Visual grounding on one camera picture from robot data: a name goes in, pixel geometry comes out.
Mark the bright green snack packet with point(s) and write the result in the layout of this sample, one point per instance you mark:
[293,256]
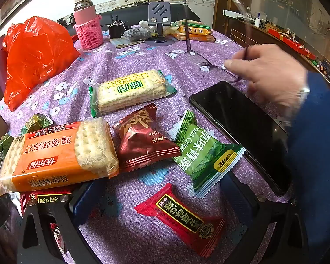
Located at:
[206,156]

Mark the small booklet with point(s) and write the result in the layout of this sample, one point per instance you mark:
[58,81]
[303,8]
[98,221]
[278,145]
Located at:
[121,43]

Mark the orange biscuit packet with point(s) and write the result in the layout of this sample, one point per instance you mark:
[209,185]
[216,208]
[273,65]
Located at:
[195,37]

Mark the another person's forearm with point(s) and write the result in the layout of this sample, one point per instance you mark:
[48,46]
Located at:
[319,156]

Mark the dark green snack packet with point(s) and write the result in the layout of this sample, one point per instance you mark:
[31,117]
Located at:
[4,145]
[40,122]

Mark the eyeglasses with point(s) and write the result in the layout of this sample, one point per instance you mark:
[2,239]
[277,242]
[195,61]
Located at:
[199,59]

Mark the clear plastic bag with items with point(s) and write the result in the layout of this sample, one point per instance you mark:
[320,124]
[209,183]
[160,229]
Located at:
[136,34]

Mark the white lumpy object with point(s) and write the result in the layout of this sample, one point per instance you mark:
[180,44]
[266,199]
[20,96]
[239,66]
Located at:
[146,27]

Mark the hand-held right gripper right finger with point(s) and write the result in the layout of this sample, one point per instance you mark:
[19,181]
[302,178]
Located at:
[231,187]

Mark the black smartphone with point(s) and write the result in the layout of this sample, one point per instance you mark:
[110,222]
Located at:
[236,126]

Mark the wooden sideboard with glass panel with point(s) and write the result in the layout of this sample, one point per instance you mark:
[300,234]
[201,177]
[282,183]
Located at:
[233,27]

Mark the orange cracker packet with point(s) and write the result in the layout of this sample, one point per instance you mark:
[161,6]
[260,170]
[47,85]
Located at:
[52,156]

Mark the red snack packet black label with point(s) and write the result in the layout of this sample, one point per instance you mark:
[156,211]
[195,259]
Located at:
[45,198]
[181,220]

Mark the black power adapter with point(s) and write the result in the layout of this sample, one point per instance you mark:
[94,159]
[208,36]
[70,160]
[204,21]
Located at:
[115,31]

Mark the dark red snack packet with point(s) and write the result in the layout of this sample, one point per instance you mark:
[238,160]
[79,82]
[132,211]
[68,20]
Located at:
[143,140]

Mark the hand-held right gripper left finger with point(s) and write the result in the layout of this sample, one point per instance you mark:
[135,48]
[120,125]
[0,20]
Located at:
[84,198]

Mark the red gift box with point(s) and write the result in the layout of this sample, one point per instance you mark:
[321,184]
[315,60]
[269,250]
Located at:
[299,48]

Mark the yellow biscuit packet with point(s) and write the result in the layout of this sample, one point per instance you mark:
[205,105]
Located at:
[195,29]

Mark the jar with pink knitted sleeve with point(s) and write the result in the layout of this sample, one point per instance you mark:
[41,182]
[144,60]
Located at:
[88,30]

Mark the red plastic bag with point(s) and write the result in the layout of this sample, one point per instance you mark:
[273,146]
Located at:
[35,60]

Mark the grey phone stand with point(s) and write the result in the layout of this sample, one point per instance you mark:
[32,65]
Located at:
[158,11]

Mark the green cracker packet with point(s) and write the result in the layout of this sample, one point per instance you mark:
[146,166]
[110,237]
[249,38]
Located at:
[132,90]

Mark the purple floral tablecloth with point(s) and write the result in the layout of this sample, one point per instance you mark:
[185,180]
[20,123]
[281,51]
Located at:
[126,57]

